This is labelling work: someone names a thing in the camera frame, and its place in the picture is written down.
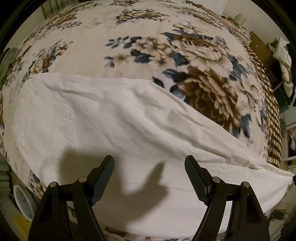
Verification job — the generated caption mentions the white pants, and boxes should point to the white pants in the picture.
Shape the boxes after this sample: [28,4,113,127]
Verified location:
[13,73,292,238]

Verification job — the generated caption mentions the white round fan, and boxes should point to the white round fan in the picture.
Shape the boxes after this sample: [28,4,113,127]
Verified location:
[13,185,37,221]

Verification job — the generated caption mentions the brown checkered bedsheet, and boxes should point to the brown checkered bedsheet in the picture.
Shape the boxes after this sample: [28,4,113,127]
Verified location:
[184,0,283,168]

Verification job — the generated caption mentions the clothes pile on chair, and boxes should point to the clothes pile on chair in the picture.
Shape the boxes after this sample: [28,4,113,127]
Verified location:
[268,37,295,107]

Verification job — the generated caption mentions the floral fleece blanket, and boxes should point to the floral fleece blanket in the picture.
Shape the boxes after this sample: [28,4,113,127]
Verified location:
[0,0,270,241]

